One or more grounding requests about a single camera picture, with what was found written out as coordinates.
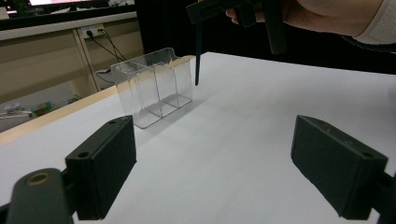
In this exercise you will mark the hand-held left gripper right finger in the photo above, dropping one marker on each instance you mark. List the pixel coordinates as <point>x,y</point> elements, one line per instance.
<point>336,168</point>

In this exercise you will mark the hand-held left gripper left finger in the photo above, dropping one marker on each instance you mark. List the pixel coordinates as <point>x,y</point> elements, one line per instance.
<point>102,165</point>

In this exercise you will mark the dark blue pencil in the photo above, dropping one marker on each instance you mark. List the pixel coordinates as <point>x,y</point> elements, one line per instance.
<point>198,56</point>

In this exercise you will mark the clear plastic compartment organizer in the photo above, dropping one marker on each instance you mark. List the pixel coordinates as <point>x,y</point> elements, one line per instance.
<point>155,87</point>

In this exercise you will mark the black curtain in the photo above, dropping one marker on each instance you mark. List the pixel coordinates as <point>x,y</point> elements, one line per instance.
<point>311,59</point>

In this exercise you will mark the white table mat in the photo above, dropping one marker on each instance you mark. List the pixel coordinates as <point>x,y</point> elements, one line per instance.
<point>233,140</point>

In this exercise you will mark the beige wooden desk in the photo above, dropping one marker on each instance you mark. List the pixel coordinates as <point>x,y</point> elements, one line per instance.
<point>40,62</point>

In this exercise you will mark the monitor screen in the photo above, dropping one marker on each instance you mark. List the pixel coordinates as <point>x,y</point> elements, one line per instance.
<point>59,2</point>

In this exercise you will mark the white wall power outlet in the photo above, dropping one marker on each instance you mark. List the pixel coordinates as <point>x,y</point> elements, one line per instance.
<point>91,30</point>

